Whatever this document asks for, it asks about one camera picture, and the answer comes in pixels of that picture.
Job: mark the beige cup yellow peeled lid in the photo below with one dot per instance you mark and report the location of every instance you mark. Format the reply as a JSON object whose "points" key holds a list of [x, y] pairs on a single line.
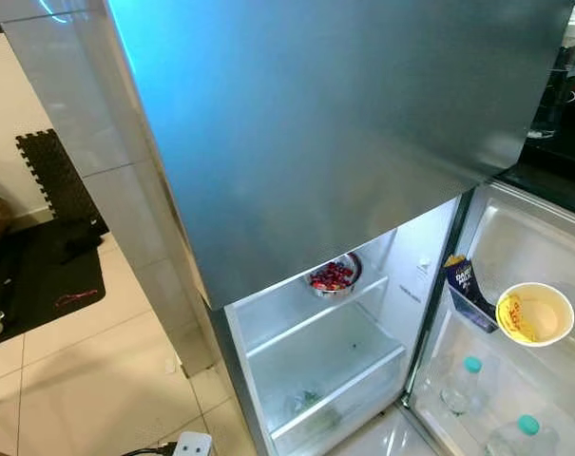
{"points": [[539, 313]]}

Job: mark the silver fridge lower door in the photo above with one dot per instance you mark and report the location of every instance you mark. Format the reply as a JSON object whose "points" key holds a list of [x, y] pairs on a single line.
{"points": [[525, 247]]}

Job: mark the silver fridge body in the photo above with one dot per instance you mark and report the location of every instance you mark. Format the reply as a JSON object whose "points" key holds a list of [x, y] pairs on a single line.
{"points": [[335, 351]]}

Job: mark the black topped kitchen counter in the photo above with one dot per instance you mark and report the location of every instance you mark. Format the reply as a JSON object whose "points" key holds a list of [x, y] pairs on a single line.
{"points": [[563, 161]]}

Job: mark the purple chocolate box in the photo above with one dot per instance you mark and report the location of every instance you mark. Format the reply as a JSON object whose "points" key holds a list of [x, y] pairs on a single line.
{"points": [[468, 293]]}

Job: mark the tall water bottle white lid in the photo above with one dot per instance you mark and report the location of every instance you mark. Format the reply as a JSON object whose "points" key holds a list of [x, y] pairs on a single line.
{"points": [[565, 76]]}

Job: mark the clear bottle teal cap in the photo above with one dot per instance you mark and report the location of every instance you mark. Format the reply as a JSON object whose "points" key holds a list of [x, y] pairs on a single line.
{"points": [[523, 435], [463, 385]]}

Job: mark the silver freezer door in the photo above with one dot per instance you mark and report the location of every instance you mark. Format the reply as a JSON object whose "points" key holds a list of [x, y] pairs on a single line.
{"points": [[344, 133]]}

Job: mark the clear crisper drawer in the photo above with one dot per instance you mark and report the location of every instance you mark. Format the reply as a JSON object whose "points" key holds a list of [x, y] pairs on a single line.
{"points": [[330, 380]]}

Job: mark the green vegetables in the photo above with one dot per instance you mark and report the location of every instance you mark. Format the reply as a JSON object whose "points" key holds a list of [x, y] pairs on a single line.
{"points": [[311, 410]]}

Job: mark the black foam mat tiles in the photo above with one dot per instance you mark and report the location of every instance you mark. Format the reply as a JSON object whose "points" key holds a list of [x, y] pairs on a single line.
{"points": [[54, 176]]}

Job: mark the black floor mat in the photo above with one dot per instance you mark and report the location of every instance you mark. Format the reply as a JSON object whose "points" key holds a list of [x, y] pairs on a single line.
{"points": [[40, 285]]}

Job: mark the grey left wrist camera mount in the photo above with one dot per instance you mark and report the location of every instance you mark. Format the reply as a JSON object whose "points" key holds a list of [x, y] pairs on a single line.
{"points": [[194, 445]]}

